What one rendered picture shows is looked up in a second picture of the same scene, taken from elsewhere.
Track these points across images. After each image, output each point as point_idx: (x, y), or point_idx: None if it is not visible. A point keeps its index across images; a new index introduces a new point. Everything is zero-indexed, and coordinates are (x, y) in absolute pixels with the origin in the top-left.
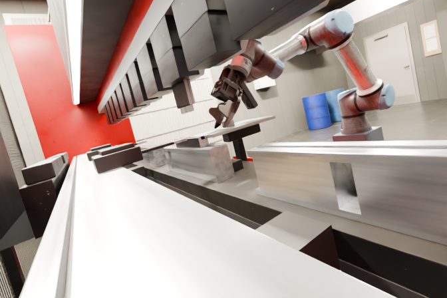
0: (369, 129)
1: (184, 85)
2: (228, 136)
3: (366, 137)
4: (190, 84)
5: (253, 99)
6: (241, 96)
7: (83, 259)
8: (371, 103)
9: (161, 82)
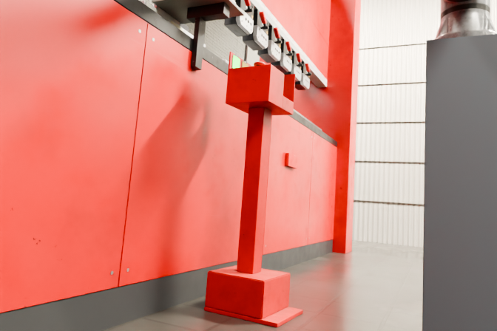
0: (462, 35)
1: None
2: (187, 12)
3: (427, 45)
4: None
5: None
6: None
7: None
8: None
9: None
